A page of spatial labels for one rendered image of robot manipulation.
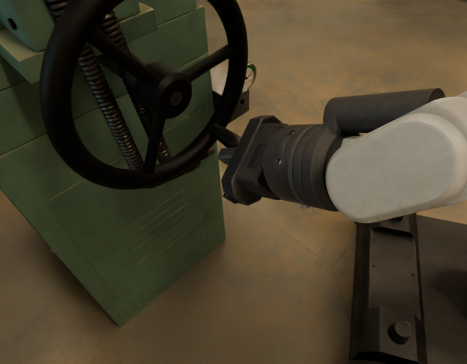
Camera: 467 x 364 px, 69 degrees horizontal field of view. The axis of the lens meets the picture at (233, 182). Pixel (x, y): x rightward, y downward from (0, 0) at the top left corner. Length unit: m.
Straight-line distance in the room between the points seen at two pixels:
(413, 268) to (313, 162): 0.78
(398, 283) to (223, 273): 0.53
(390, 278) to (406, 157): 0.79
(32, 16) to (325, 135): 0.32
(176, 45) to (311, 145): 0.41
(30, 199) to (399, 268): 0.89
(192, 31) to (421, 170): 0.53
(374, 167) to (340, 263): 0.97
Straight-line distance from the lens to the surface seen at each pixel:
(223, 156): 0.48
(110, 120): 0.50
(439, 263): 1.13
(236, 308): 1.13
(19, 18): 0.44
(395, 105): 0.30
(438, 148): 0.25
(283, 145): 0.35
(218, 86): 0.79
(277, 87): 1.91
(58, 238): 0.76
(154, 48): 0.65
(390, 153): 0.26
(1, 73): 0.56
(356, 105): 0.32
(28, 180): 0.65
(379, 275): 1.02
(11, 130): 0.59
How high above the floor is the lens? 1.05
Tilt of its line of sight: 49 degrees down
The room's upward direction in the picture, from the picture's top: 3 degrees counter-clockwise
